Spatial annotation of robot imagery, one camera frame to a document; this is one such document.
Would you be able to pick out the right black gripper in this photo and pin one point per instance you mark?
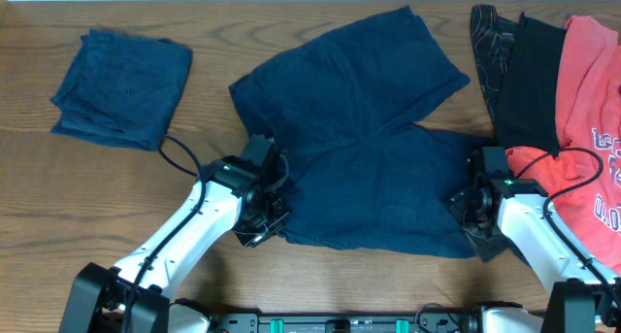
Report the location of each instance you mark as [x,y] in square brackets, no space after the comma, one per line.
[485,247]

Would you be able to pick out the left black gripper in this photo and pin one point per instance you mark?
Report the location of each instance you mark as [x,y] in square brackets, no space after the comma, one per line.
[276,197]

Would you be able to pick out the dark blue shorts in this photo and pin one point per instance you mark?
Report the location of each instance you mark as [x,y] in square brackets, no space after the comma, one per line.
[122,91]
[347,109]

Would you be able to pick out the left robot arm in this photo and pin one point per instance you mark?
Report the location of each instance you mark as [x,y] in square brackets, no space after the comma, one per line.
[137,294]

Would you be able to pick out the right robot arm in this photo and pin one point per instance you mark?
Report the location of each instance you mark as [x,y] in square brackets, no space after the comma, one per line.
[498,210]

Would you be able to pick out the red printed t-shirt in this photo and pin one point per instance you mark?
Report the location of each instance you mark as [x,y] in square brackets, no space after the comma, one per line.
[585,176]

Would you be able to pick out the black orange patterned garment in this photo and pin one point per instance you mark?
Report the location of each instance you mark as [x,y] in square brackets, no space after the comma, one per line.
[492,38]

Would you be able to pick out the folded dark blue shorts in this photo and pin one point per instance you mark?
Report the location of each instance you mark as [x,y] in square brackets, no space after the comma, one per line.
[122,91]

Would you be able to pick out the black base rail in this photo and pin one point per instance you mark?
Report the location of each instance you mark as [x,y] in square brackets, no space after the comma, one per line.
[339,323]

